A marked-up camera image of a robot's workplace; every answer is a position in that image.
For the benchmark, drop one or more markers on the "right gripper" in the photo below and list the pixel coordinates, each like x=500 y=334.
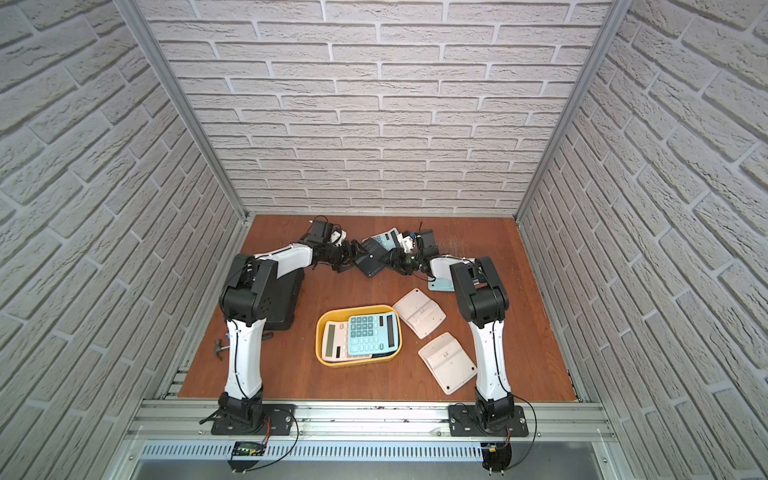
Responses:
x=398 y=259

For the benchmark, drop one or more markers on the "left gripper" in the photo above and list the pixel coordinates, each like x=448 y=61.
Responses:
x=348 y=255

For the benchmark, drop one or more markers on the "yellow storage box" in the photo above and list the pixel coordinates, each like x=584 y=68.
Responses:
x=341 y=315

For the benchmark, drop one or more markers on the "pink calculator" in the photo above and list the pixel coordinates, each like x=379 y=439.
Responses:
x=335 y=343

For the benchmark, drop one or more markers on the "black calculator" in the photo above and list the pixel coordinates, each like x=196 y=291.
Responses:
x=380 y=357
x=370 y=257

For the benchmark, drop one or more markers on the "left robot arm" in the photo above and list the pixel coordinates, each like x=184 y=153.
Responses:
x=254 y=293

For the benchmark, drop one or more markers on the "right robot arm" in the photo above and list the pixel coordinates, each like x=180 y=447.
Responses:
x=482 y=301

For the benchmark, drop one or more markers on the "grey blue calculator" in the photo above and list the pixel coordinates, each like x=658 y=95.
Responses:
x=392 y=239

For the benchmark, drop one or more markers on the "white calculator middle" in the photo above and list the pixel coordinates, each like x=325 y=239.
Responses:
x=419 y=312

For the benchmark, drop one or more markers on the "white calculator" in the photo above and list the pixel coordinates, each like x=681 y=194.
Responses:
x=419 y=312
x=448 y=363

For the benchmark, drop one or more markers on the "white calculator front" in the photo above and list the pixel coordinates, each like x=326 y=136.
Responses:
x=448 y=363

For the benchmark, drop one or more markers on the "black tool case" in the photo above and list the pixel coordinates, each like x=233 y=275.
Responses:
x=278 y=300

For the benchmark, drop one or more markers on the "right controller board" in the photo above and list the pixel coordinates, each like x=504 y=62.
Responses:
x=496 y=457

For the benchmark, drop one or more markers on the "controller board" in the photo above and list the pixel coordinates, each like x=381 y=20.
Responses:
x=249 y=449
x=496 y=457

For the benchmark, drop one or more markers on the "left controller board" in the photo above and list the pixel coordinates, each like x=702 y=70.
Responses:
x=249 y=449

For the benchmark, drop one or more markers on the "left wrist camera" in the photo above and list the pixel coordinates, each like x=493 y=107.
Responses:
x=324 y=232

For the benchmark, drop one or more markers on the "small hammer blue handle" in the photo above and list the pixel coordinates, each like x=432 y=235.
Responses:
x=219 y=348

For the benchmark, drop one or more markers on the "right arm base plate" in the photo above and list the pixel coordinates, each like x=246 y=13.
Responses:
x=466 y=421

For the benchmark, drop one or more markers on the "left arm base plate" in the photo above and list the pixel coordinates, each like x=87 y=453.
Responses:
x=255 y=419

